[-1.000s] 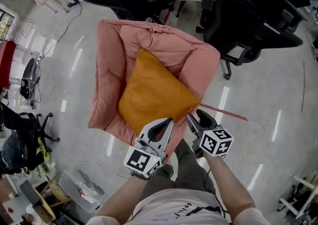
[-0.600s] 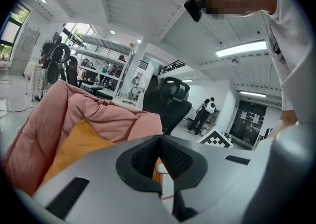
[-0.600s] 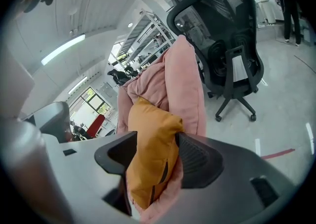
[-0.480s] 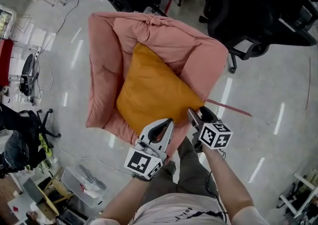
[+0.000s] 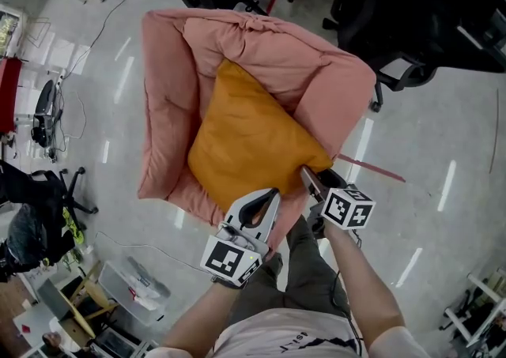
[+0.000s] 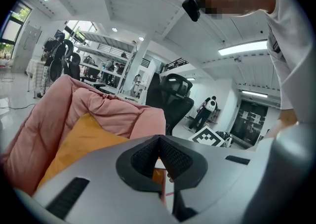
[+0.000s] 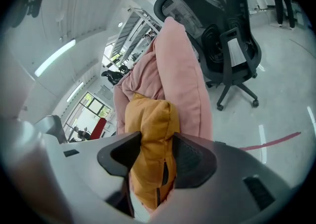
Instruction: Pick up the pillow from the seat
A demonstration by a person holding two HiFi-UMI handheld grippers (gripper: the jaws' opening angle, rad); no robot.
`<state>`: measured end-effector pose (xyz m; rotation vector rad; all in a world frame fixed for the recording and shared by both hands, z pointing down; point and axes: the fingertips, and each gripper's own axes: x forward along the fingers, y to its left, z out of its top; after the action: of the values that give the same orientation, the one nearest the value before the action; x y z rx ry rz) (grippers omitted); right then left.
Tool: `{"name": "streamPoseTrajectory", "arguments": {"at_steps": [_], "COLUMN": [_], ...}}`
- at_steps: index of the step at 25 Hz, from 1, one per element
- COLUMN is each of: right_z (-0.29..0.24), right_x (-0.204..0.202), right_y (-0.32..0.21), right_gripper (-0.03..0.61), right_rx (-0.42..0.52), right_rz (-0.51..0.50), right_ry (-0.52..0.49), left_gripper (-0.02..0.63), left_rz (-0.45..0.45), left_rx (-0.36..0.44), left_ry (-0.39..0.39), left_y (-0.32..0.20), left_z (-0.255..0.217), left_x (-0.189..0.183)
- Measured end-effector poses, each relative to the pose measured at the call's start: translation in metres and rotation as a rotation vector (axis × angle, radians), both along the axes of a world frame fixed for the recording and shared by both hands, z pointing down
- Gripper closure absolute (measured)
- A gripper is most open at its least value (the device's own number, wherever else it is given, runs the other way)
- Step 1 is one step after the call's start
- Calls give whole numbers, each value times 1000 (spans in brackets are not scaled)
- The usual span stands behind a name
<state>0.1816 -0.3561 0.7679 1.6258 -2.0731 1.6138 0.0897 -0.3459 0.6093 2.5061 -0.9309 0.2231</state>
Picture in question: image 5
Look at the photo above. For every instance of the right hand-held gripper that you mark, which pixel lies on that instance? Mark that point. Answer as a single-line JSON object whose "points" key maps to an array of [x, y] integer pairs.
{"points": [[348, 210]]}

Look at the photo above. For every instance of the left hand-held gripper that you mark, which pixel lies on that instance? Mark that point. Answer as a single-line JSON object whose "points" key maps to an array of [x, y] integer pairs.
{"points": [[225, 259]]}

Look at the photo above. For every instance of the orange pillow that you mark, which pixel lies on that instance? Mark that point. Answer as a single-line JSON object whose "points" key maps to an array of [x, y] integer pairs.
{"points": [[249, 139]]}

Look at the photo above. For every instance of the person's left forearm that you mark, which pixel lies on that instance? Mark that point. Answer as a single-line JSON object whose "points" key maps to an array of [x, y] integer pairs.
{"points": [[201, 317]]}

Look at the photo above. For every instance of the person's right forearm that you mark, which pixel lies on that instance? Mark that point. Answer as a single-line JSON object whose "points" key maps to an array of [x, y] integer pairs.
{"points": [[363, 289]]}

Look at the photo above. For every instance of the black wrist band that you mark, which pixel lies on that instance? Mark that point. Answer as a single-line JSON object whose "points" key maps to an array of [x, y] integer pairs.
{"points": [[227, 284]]}

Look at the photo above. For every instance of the person's olive trousers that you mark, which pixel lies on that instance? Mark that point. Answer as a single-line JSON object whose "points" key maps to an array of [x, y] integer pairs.
{"points": [[308, 269]]}

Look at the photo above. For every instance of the person's white shirt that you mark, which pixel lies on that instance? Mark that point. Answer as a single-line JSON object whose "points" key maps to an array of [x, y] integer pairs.
{"points": [[284, 334]]}

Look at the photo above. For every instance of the pink padded lounge chair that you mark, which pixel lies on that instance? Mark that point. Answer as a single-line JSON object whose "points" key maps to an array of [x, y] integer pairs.
{"points": [[166, 111]]}

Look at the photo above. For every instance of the clear plastic storage bin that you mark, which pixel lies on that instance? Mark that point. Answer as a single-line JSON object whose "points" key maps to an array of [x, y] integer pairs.
{"points": [[130, 289]]}

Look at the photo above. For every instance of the neon yellow shoe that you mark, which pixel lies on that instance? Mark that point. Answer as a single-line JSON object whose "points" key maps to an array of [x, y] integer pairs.
{"points": [[70, 219], [79, 236]]}

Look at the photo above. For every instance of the black wheeled office chair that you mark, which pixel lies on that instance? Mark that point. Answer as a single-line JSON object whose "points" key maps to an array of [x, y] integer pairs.
{"points": [[379, 12]]}

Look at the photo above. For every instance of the wooden chair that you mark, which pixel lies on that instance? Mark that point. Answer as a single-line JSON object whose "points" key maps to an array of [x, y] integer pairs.
{"points": [[95, 297]]}

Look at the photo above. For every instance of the black mesh office chair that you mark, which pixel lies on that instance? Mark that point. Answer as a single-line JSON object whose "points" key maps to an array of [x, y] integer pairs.
{"points": [[51, 186]]}

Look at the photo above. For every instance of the dark grey laptop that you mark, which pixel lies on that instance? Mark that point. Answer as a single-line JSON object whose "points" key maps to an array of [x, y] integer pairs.
{"points": [[53, 299]]}

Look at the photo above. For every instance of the grey and black backpack rig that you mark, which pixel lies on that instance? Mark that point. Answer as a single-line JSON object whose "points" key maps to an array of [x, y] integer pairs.
{"points": [[45, 111]]}

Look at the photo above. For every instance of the red table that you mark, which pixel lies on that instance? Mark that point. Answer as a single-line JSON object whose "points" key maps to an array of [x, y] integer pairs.
{"points": [[10, 95]]}

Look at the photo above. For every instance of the large black-framed window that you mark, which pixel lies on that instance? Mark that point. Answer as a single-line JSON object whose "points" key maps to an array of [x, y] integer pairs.
{"points": [[8, 32]]}

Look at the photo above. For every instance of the white frame furniture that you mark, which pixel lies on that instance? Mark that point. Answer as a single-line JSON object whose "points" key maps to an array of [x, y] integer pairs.
{"points": [[480, 289]]}

